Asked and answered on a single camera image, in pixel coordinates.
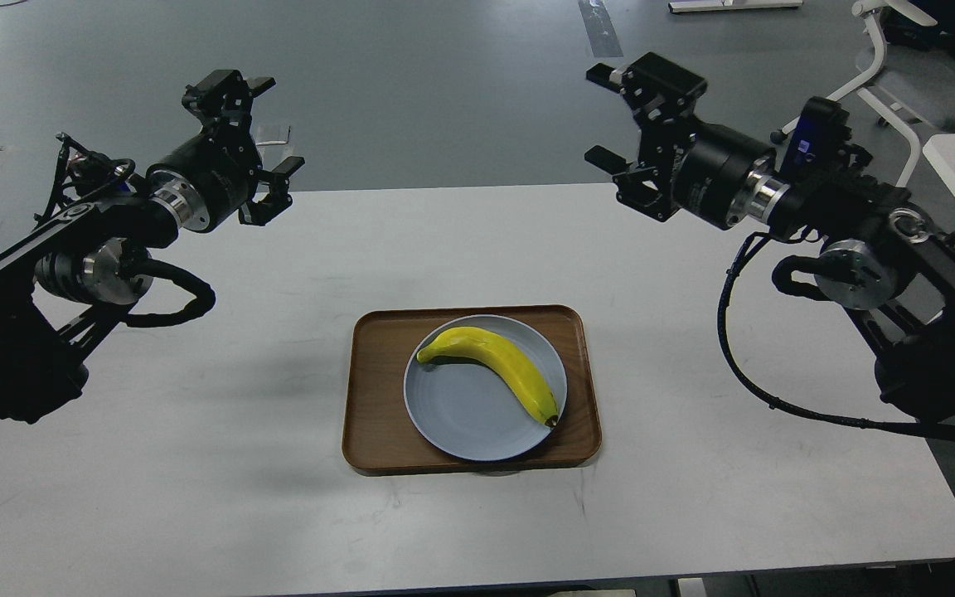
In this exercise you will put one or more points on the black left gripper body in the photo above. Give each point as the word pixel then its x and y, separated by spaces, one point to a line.
pixel 218 170

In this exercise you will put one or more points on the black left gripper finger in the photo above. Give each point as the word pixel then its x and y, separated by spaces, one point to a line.
pixel 277 199
pixel 223 104

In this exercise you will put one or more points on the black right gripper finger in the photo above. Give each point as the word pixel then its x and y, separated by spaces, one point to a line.
pixel 661 95
pixel 639 187

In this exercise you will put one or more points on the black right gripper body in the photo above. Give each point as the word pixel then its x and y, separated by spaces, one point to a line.
pixel 710 177

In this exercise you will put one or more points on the yellow banana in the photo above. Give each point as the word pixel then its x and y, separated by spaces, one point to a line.
pixel 516 370

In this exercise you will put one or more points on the light blue plate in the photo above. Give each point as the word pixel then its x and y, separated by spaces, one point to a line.
pixel 466 410

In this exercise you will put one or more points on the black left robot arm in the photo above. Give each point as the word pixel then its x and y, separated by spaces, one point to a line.
pixel 88 266

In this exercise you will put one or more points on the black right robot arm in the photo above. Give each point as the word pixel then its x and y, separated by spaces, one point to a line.
pixel 886 262

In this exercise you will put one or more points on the white table base bar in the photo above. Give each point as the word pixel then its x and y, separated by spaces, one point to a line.
pixel 680 7

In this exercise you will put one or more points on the white office chair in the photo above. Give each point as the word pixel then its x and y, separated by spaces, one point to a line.
pixel 903 86

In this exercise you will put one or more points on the brown wooden tray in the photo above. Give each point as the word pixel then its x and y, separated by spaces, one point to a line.
pixel 379 438

